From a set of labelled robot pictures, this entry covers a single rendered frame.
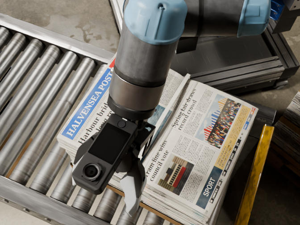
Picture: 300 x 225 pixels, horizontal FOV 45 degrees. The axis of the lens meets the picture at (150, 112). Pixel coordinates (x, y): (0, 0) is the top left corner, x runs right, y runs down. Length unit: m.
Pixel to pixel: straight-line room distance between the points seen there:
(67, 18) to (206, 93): 1.69
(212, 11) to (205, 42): 1.48
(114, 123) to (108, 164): 0.06
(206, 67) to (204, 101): 1.09
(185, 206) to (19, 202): 0.47
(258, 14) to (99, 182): 0.33
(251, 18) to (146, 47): 0.19
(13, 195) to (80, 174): 0.57
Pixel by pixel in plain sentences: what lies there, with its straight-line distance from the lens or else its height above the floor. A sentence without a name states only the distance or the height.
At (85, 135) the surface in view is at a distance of 0.82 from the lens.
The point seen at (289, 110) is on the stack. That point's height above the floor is 0.47.
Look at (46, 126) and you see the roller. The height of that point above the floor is 0.80.
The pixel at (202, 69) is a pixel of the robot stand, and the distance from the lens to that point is 1.92.
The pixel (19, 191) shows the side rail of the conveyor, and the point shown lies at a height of 0.80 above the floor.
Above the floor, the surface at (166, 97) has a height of 1.03.
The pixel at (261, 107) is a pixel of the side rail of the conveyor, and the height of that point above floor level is 0.80.
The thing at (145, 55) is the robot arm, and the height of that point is 1.40.
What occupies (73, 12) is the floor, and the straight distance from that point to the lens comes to 2.47.
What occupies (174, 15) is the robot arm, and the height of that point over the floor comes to 1.44.
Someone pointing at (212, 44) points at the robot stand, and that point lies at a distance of 2.03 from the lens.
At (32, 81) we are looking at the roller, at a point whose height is 0.80.
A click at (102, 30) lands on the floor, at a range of 2.35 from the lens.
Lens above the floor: 1.76
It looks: 62 degrees down
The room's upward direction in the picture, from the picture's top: 3 degrees clockwise
